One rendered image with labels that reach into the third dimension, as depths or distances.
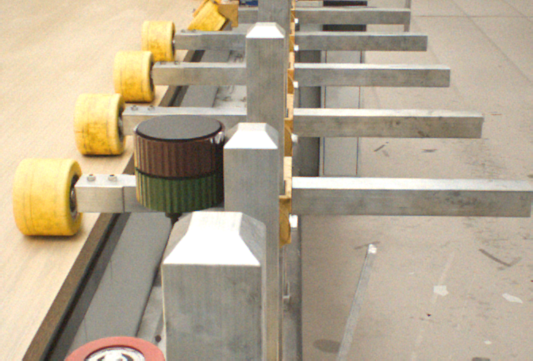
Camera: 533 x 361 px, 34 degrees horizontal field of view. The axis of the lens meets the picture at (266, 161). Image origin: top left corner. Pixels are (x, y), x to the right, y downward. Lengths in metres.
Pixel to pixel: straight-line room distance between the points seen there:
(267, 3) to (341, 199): 0.28
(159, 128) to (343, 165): 2.74
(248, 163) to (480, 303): 2.17
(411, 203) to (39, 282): 0.37
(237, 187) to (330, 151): 2.71
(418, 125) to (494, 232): 2.05
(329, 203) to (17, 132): 0.55
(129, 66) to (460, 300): 1.59
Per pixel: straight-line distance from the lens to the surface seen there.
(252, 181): 0.55
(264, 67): 0.79
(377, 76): 1.35
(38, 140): 1.23
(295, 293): 1.21
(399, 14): 1.85
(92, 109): 1.12
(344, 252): 2.92
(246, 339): 0.31
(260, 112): 0.80
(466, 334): 2.52
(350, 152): 3.27
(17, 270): 0.87
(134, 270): 1.25
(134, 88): 1.35
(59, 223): 0.89
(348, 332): 0.63
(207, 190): 0.55
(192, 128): 0.56
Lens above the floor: 1.28
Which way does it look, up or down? 20 degrees down
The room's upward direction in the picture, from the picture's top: straight up
